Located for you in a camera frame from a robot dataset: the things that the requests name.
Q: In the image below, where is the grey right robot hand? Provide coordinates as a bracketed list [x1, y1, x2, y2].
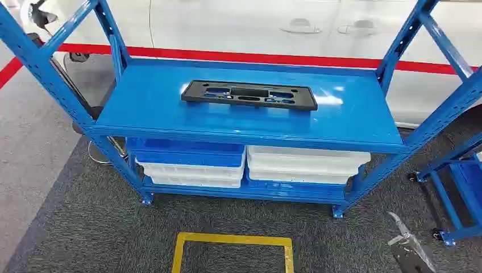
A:
[387, 210, 438, 273]

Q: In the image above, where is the black plastic licence plate holder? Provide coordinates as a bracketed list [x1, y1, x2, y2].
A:
[181, 80, 318, 112]

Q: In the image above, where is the blue wheeled shelf cart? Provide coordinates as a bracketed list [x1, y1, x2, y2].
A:
[408, 131, 482, 248]

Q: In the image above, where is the white plastic crate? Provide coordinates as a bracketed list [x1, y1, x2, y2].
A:
[247, 164, 359, 186]
[246, 145, 372, 168]
[144, 173, 242, 189]
[135, 161, 246, 181]

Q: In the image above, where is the blue plastic crate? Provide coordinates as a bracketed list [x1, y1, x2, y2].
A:
[126, 137, 246, 168]

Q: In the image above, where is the white car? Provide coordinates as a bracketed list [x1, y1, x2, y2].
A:
[20, 0, 482, 130]

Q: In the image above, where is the large blue metal shelf rack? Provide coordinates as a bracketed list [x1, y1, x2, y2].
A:
[0, 0, 482, 220]

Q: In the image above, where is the black stool with chrome base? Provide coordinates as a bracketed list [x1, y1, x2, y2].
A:
[70, 105, 129, 167]

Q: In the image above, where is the dark car side mirror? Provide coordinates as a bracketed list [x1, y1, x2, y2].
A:
[28, 0, 60, 37]

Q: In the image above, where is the white car door handle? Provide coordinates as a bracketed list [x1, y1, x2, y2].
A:
[337, 19, 378, 38]
[280, 18, 323, 35]

